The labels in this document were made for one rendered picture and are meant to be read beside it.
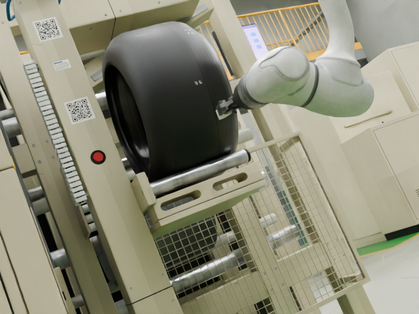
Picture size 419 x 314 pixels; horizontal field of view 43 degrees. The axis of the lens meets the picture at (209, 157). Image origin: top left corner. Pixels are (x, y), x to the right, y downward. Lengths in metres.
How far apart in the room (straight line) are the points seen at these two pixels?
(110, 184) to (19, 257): 0.81
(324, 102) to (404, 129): 5.32
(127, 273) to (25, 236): 0.77
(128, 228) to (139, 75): 0.45
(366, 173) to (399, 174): 0.39
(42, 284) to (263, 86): 0.61
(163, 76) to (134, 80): 0.09
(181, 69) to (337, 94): 0.55
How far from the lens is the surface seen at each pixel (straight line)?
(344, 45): 1.24
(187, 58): 1.59
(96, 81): 2.16
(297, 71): 1.10
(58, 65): 1.74
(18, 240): 0.84
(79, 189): 1.61
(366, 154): 6.26
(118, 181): 1.62
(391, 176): 6.11
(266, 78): 1.12
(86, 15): 2.13
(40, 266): 0.83
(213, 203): 1.55
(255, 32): 6.20
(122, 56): 1.63
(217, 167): 1.61
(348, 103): 1.21
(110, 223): 1.59
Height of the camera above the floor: 0.66
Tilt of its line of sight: 10 degrees up
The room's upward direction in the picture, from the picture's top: 23 degrees counter-clockwise
